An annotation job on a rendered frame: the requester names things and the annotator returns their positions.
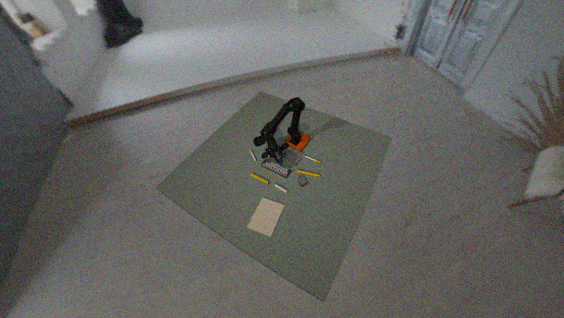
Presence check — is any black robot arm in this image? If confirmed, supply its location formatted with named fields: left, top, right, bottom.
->
left=253, top=97, right=305, bottom=147

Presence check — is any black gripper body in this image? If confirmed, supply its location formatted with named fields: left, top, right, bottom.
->
left=262, top=140, right=289, bottom=159

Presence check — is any black keyboard with white keys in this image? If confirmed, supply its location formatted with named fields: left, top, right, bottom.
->
left=261, top=158, right=291, bottom=178

